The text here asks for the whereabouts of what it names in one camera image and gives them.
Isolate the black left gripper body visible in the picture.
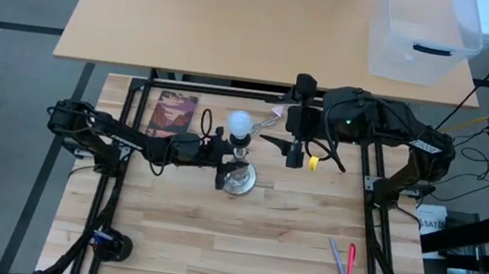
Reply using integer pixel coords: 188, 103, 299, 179
174, 129, 232, 174

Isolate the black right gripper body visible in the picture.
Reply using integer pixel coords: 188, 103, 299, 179
283, 101, 329, 143

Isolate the white led lightbulb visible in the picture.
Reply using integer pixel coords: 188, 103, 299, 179
224, 108, 257, 143

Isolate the silver metal lamp base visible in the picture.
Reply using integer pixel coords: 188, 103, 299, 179
217, 132, 264, 199

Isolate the clear lamp power cord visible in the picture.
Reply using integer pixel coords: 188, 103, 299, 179
249, 109, 284, 137

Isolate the tan wooden desk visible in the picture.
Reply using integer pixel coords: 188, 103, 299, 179
51, 0, 489, 111

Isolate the clear plastic storage bin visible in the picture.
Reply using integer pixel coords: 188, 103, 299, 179
362, 0, 489, 94

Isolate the grey purple pen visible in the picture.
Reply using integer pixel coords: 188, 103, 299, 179
324, 236, 354, 274

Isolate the pink pen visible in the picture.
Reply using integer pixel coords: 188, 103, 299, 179
344, 241, 358, 274

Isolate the white labelled box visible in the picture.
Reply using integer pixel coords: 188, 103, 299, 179
414, 202, 450, 238

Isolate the black looped camera cable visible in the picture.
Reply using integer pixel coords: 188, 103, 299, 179
199, 107, 215, 139

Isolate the black aluminium table frame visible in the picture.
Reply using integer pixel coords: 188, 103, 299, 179
35, 65, 454, 274

